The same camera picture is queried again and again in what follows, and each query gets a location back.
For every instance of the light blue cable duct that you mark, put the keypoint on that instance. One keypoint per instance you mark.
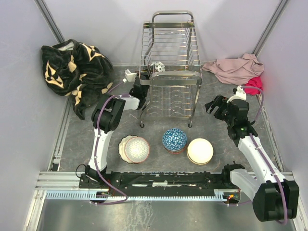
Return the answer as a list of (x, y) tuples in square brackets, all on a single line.
[(219, 195)]

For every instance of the white scalloped bowl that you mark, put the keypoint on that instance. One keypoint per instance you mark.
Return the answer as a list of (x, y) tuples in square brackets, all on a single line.
[(121, 149)]

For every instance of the red patterned bowl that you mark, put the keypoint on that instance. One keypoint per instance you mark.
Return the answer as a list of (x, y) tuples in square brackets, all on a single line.
[(156, 67)]

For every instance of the dusty pink cloth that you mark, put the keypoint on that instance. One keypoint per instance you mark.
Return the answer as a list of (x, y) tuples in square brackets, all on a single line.
[(237, 71)]

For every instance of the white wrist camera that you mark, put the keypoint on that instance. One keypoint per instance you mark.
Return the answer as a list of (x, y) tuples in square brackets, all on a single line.
[(239, 94), (129, 76)]

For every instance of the magenta cloth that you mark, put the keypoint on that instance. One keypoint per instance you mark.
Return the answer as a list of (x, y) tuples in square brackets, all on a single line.
[(252, 85)]

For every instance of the yellow floral bowl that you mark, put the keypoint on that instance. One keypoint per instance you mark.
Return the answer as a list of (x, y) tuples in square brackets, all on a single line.
[(200, 159)]

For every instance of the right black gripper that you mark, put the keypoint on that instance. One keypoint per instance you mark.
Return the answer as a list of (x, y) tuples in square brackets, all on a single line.
[(209, 106)]

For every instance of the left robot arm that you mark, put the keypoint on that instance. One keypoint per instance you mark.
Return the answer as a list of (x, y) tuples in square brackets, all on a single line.
[(106, 118)]

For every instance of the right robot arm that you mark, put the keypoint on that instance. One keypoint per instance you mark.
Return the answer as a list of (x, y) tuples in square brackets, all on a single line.
[(274, 198)]

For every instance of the plain white bowl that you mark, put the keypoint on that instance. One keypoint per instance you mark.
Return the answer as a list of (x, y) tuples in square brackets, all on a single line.
[(200, 146)]

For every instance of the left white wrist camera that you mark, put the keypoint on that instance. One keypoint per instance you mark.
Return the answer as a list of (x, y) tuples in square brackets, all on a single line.
[(129, 76)]

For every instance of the aluminium frame rail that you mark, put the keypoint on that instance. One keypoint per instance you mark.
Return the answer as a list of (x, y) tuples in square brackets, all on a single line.
[(83, 215)]

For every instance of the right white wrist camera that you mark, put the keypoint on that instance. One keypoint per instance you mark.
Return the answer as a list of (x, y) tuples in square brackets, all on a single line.
[(239, 94)]

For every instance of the blue triangle patterned bowl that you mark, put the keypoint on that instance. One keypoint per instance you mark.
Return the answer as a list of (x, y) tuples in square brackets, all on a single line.
[(174, 139)]

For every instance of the black and cream blanket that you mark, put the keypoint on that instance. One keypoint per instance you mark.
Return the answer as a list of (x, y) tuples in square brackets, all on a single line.
[(78, 71)]

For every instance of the stainless steel dish rack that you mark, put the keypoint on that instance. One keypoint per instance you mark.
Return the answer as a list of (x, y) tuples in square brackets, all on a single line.
[(170, 37)]

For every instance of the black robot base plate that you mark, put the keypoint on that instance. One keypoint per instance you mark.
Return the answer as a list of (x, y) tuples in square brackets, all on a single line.
[(158, 184)]

